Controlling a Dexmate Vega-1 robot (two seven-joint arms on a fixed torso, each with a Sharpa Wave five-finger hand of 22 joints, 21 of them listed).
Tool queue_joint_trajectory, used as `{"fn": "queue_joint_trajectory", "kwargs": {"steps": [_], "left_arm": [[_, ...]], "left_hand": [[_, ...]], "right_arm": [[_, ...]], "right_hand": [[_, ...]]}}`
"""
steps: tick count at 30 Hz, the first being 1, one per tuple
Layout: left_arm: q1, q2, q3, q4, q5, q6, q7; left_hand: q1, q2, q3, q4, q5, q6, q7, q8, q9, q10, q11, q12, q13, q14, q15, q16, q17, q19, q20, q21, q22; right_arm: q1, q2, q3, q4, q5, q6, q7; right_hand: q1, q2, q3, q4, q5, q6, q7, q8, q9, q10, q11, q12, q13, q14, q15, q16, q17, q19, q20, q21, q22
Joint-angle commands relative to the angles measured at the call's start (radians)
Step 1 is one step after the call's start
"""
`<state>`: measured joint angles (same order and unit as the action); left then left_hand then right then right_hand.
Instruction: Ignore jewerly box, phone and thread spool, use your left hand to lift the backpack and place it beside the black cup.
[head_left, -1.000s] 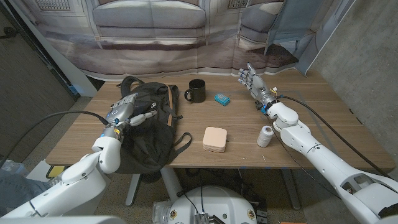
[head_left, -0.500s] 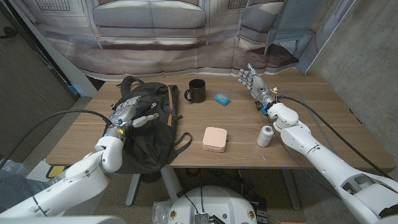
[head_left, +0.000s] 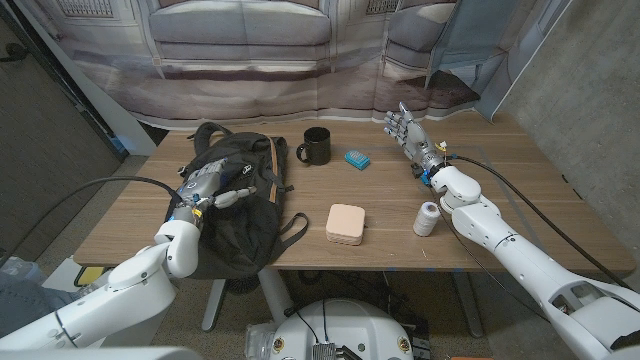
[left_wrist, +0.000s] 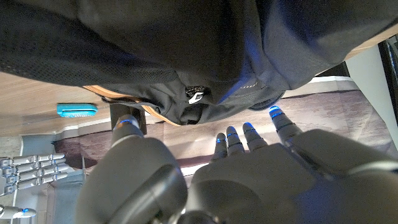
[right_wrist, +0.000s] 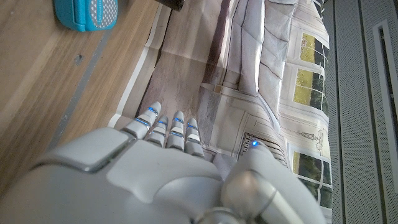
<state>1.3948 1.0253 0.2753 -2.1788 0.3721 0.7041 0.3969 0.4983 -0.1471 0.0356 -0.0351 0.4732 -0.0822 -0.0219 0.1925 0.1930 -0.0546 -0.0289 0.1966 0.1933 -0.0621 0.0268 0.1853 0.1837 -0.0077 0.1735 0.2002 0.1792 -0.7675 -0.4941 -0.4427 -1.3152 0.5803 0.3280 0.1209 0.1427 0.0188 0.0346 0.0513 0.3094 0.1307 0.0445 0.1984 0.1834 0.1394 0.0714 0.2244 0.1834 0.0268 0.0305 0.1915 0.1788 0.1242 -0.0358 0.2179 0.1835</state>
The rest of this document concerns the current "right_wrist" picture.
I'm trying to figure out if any printed sofa backdrop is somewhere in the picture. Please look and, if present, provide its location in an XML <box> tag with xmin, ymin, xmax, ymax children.
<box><xmin>107</xmin><ymin>0</ymin><xmax>333</xmax><ymax>224</ymax></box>

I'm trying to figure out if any black cup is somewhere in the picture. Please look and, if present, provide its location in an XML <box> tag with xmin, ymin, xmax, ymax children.
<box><xmin>154</xmin><ymin>0</ymin><xmax>185</xmax><ymax>12</ymax></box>

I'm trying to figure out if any blue ridged small object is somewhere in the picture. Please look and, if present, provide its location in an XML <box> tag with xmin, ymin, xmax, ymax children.
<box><xmin>53</xmin><ymin>0</ymin><xmax>119</xmax><ymax>33</ymax></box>

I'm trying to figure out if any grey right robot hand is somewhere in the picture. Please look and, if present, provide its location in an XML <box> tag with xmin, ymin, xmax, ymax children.
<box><xmin>0</xmin><ymin>101</ymin><xmax>327</xmax><ymax>224</ymax></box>

